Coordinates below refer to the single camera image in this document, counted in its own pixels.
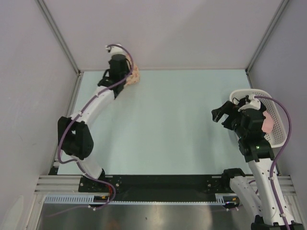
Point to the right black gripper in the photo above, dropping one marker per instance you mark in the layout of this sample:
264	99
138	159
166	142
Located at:
232	109

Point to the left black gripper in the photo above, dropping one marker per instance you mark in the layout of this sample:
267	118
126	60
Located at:
127	68

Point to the pink patterned laundry bag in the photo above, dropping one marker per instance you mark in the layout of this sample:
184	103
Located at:
134	77

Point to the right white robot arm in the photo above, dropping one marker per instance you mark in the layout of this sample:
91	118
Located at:
267	207

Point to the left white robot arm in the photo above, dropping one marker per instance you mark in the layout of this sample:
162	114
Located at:
75	142

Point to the pink garment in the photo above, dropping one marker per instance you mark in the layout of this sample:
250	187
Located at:
268	123

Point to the white plastic basket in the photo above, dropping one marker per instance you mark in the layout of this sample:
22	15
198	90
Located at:
278	136

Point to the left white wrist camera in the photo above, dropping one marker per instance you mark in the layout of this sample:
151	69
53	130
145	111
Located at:
114	50

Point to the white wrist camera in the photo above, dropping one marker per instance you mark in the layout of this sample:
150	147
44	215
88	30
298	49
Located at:
114	50
251	102

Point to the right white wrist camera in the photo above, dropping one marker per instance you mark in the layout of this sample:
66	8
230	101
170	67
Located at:
251	102

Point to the left aluminium corner post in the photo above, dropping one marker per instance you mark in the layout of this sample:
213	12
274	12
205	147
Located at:
56	32

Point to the aluminium corner post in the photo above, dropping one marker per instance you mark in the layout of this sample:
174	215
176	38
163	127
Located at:
56	32
276	17

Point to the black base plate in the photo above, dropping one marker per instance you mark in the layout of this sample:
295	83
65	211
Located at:
167	188

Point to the right aluminium corner post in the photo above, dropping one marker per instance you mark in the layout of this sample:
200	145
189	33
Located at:
276	17

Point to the white slotted cable duct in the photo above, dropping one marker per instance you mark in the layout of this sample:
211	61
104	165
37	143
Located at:
76	199

